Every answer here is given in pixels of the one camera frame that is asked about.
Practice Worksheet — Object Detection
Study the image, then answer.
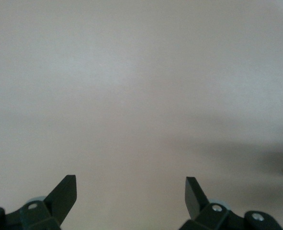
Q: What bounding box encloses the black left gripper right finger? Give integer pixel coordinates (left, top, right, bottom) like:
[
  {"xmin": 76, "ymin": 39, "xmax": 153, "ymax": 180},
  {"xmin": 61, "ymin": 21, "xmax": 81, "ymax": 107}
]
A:
[{"xmin": 178, "ymin": 176, "xmax": 282, "ymax": 230}]

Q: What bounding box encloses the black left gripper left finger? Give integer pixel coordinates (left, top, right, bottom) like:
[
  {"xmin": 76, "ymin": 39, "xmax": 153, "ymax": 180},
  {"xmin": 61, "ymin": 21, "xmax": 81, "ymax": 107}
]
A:
[{"xmin": 0, "ymin": 174, "xmax": 78, "ymax": 230}]

